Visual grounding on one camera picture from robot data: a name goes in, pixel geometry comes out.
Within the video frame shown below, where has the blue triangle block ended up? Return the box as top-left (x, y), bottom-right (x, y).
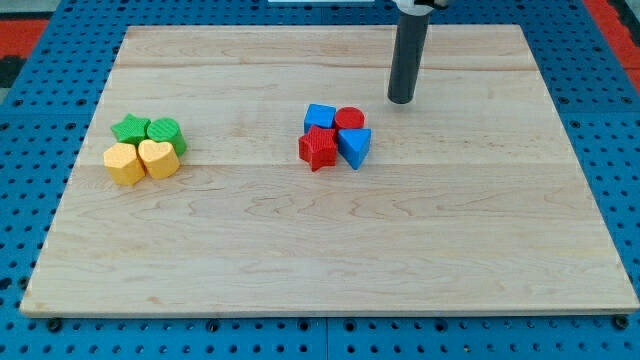
top-left (338, 128), bottom-right (372, 170)

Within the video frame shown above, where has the red star block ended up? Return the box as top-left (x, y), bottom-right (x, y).
top-left (298, 125), bottom-right (338, 172)

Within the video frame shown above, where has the blue cube block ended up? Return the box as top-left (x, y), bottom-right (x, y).
top-left (303, 104), bottom-right (336, 133)

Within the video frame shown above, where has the red cylinder block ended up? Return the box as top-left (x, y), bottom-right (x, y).
top-left (334, 107), bottom-right (365, 130)

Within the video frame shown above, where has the wooden board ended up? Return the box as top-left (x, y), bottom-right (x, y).
top-left (20, 25), bottom-right (639, 318)

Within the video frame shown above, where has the yellow heart block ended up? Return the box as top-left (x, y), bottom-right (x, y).
top-left (138, 139), bottom-right (180, 179)

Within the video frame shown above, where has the green cylinder block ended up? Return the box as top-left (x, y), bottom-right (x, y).
top-left (146, 117), bottom-right (187, 157)

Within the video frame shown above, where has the green star block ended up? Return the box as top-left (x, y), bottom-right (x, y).
top-left (110, 114), bottom-right (151, 146)

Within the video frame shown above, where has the yellow hexagon block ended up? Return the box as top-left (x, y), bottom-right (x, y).
top-left (103, 142), bottom-right (146, 185)

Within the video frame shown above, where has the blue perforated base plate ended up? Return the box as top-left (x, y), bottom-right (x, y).
top-left (1, 1), bottom-right (639, 359)

